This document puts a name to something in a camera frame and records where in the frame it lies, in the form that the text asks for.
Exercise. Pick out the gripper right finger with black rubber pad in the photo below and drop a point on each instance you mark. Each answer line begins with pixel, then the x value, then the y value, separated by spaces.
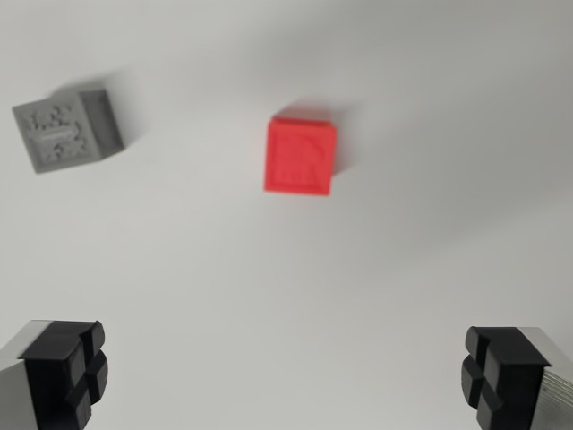
pixel 519 376

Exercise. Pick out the red embossed soft cube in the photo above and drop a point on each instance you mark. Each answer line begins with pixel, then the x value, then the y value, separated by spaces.
pixel 299 157

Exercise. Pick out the gripper left finger with black rubber pad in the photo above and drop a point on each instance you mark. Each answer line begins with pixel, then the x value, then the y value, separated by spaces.
pixel 49 376

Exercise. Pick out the grey embossed soft cube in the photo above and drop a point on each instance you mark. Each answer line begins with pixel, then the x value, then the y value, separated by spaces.
pixel 62 134

